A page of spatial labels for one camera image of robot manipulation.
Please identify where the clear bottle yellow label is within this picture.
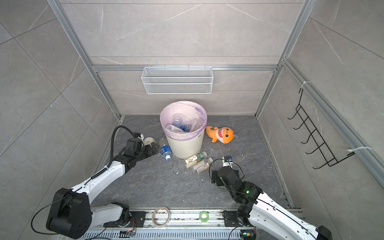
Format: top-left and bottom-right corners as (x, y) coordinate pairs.
(193, 158), (213, 174)

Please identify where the crane label green cap bottle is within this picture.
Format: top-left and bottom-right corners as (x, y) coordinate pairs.
(184, 151), (208, 169)

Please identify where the blue label bottle front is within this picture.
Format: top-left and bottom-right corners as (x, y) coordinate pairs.
(172, 113), (183, 129)

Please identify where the white label large bottle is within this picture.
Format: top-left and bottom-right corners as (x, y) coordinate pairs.
(166, 125), (185, 134)

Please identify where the small blue label bottle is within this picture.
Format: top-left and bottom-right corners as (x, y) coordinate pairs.
(183, 119), (197, 133)

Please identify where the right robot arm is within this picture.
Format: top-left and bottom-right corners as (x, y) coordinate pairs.
(210, 166), (333, 240)

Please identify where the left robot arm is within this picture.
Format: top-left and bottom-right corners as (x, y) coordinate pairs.
(45, 125), (158, 239)

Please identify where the cream ribbed trash bin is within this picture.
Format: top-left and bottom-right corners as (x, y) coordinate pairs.
(166, 132), (204, 159)

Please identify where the pink bin liner bag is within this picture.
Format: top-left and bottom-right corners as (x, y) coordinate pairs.
(160, 101), (208, 141)

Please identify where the light blue alarm clock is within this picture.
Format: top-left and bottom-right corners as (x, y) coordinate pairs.
(143, 137), (156, 146)

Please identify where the orange shark plush toy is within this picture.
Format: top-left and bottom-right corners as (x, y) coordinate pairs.
(205, 126), (237, 144)

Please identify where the green tape roll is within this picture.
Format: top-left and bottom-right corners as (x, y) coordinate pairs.
(199, 211), (210, 223)

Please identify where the clear tape roll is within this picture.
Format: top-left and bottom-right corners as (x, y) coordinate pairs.
(151, 206), (171, 228)

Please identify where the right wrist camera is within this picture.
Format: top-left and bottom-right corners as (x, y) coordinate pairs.
(223, 156), (233, 168)

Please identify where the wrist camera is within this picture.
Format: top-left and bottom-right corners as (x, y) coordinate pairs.
(223, 156), (233, 168)
(133, 132), (145, 146)

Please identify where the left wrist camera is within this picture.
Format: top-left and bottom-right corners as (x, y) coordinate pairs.
(133, 132), (145, 146)

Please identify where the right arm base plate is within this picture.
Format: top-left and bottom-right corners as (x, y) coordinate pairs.
(222, 210), (249, 227)

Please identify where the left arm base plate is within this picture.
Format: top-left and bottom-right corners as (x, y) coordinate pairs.
(103, 211), (147, 229)

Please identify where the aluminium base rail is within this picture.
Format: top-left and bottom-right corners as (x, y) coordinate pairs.
(80, 209), (263, 240)

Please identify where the white wire mesh basket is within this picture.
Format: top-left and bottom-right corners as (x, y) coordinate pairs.
(141, 67), (214, 95)

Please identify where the black wall hook rack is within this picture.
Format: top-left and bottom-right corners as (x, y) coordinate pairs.
(288, 89), (355, 170)

